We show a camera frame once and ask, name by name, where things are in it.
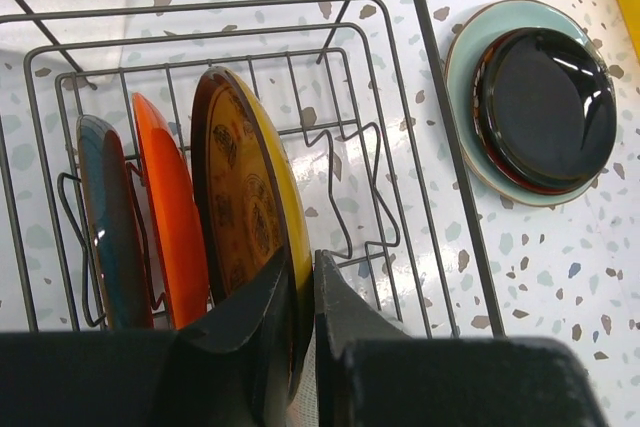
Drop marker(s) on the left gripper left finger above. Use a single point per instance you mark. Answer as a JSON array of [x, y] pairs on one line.
[[229, 368]]

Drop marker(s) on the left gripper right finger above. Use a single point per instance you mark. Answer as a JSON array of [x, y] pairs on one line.
[[371, 373]]

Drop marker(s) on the yellow patterned plate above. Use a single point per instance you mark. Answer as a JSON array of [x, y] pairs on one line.
[[248, 200]]

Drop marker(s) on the light green floral plate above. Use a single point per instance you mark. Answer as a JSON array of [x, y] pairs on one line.
[[482, 28]]

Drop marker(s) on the orange plate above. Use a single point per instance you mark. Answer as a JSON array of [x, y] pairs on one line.
[[177, 225]]

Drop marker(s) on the dark teal plate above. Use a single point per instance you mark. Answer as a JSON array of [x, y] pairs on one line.
[[114, 235]]

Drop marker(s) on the black wire dish rack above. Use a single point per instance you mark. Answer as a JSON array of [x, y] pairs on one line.
[[351, 88]]

